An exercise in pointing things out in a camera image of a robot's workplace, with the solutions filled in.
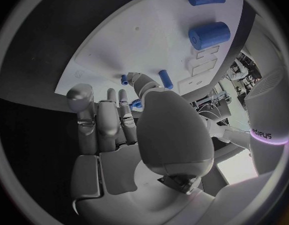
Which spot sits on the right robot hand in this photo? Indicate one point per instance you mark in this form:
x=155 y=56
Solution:
x=172 y=135

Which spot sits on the blue plug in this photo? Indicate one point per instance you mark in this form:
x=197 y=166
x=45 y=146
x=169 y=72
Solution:
x=135 y=104

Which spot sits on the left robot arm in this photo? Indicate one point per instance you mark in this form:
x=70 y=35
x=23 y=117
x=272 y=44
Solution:
x=217 y=131

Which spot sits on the white task board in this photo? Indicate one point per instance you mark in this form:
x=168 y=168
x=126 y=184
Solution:
x=135 y=46

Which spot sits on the workshop desk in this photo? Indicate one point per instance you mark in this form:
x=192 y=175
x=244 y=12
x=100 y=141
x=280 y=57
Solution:
x=223 y=108

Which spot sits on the small blue peg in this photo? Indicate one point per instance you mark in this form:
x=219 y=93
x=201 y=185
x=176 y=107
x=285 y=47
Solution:
x=124 y=79

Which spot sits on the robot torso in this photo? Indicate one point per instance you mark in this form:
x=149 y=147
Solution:
x=268 y=106

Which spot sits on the blue thick cylinder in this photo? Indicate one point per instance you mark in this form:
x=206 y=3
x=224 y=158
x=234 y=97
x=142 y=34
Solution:
x=211 y=34

